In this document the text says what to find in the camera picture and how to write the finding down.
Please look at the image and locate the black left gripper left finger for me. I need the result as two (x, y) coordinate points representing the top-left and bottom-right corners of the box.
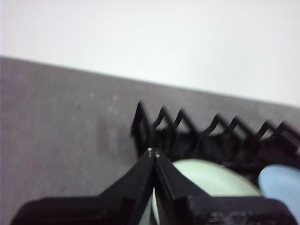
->
(10, 147), (156, 225)

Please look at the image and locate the pale green plate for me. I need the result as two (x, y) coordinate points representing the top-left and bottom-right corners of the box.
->
(138, 158), (262, 225)

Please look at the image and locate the black plastic plate rack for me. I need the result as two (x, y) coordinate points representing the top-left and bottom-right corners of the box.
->
(130, 100), (300, 186)

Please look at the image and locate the blue plate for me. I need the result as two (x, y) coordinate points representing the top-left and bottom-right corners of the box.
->
(257, 164), (300, 218)

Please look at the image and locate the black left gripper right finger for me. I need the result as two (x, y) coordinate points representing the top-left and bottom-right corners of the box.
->
(154, 149), (297, 225)

